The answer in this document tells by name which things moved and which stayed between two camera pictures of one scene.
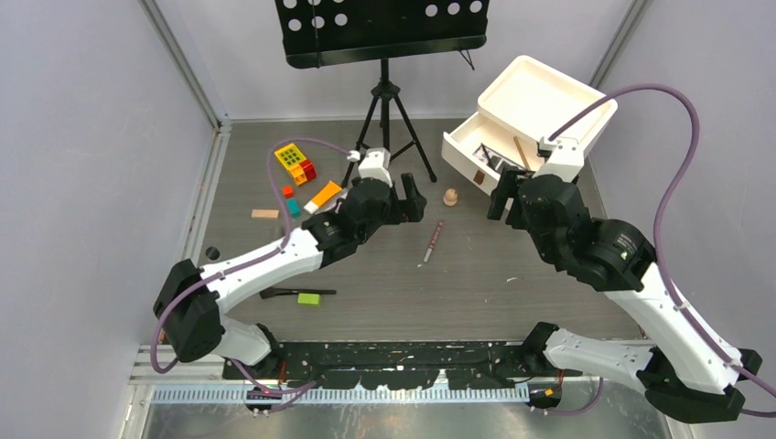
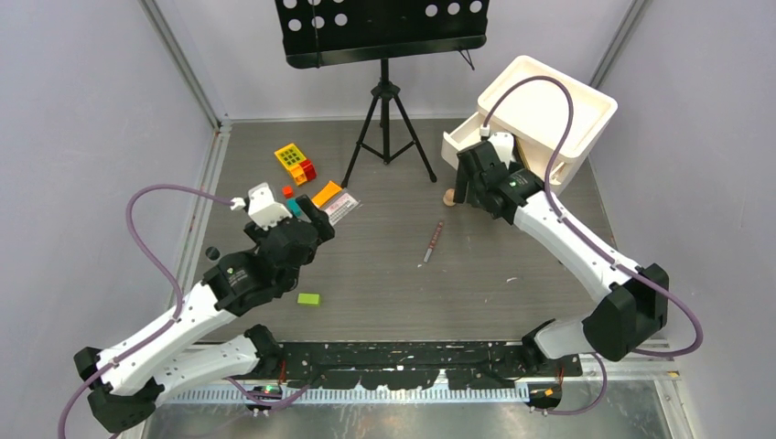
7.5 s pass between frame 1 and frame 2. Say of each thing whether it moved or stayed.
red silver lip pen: stayed
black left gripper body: moved
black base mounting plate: stayed
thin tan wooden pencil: stayed
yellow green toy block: stayed
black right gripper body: moved
